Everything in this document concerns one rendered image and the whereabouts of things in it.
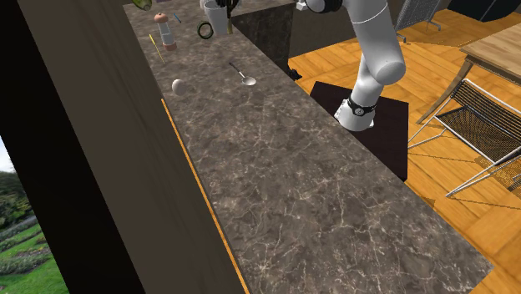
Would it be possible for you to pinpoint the silver metal spoon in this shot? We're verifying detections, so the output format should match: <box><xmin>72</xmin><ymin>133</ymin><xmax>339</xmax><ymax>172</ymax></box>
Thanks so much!
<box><xmin>228</xmin><ymin>61</ymin><xmax>257</xmax><ymax>87</ymax></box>

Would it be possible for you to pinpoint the dark robot stand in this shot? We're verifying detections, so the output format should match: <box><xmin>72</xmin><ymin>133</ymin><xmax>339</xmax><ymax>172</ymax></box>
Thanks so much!
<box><xmin>309</xmin><ymin>80</ymin><xmax>410</xmax><ymax>183</ymax></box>

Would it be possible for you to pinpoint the white utensil holder cup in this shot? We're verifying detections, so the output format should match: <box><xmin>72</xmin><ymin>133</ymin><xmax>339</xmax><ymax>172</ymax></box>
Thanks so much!
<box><xmin>203</xmin><ymin>0</ymin><xmax>235</xmax><ymax>35</ymax></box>

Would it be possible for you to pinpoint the thin yellow stick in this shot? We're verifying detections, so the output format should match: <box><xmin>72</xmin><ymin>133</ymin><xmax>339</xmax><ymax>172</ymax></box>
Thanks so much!
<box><xmin>148</xmin><ymin>33</ymin><xmax>166</xmax><ymax>65</ymax></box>

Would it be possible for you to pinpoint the clear grinder with brown caps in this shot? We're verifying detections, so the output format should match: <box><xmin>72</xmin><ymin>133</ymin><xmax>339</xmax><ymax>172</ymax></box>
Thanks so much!
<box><xmin>154</xmin><ymin>12</ymin><xmax>179</xmax><ymax>52</ymax></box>

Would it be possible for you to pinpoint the grey mesh chair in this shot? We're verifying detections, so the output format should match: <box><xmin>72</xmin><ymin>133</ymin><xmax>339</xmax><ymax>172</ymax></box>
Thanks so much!
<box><xmin>393</xmin><ymin>0</ymin><xmax>443</xmax><ymax>44</ymax></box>

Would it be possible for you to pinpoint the wooden dining table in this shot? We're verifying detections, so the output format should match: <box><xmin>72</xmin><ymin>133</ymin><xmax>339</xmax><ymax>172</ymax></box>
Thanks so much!
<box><xmin>415</xmin><ymin>22</ymin><xmax>521</xmax><ymax>125</ymax></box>

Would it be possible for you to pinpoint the window with garden view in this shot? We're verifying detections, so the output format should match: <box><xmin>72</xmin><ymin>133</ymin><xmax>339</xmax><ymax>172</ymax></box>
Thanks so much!
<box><xmin>0</xmin><ymin>136</ymin><xmax>70</xmax><ymax>294</ymax></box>

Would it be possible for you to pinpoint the dark green ring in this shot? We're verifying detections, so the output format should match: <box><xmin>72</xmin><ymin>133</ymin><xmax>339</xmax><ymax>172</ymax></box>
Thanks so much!
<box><xmin>196</xmin><ymin>21</ymin><xmax>215</xmax><ymax>40</ymax></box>

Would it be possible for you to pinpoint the wire mesh metal chair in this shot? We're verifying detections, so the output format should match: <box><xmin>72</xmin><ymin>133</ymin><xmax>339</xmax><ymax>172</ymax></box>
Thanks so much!
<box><xmin>407</xmin><ymin>78</ymin><xmax>521</xmax><ymax>199</ymax></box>

